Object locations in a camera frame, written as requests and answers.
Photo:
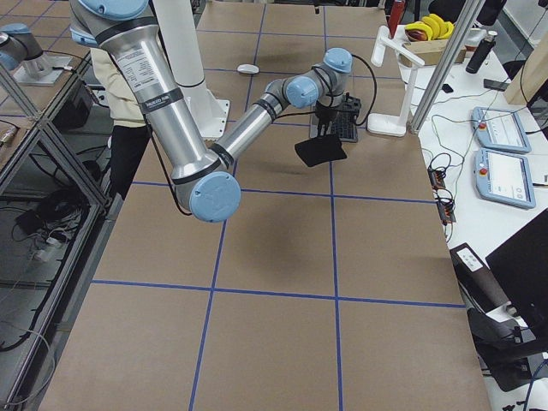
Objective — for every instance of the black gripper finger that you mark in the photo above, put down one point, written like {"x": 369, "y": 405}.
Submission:
{"x": 323, "y": 128}

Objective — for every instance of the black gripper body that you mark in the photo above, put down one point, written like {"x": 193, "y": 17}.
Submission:
{"x": 327, "y": 114}

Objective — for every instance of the black mouse pad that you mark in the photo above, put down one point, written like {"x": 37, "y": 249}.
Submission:
{"x": 320, "y": 150}

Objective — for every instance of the grey laptop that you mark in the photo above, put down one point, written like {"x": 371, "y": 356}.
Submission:
{"x": 343, "y": 127}

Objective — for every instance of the white desk lamp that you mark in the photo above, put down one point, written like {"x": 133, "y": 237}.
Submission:
{"x": 394, "y": 121}

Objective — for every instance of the white computer mouse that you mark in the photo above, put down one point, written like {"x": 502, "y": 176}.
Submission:
{"x": 247, "y": 69}

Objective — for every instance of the cardboard box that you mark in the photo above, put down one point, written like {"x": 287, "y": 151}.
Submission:
{"x": 429, "y": 51}

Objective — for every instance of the red bottle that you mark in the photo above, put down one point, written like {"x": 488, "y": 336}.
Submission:
{"x": 396, "y": 12}

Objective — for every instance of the yellow bananas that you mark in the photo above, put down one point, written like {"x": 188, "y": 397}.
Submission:
{"x": 428, "y": 28}

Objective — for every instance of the black water bottle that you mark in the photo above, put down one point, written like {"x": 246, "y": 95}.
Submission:
{"x": 481, "y": 53}

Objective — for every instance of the upper teach pendant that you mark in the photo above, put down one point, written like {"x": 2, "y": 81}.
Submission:
{"x": 500, "y": 130}

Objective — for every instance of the teach pendant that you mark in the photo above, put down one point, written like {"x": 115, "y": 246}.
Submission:
{"x": 504, "y": 177}
{"x": 500, "y": 130}

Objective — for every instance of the lower teach pendant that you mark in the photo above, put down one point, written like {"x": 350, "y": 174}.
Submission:
{"x": 504, "y": 177}

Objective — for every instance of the person in cream sweater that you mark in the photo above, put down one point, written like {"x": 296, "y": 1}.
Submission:
{"x": 130, "y": 134}

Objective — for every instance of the black monitor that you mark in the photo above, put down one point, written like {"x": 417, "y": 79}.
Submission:
{"x": 520, "y": 268}

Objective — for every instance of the aluminium frame post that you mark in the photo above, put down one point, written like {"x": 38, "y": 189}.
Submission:
{"x": 470, "y": 11}

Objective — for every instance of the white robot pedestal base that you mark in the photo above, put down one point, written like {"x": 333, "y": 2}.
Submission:
{"x": 176, "y": 24}

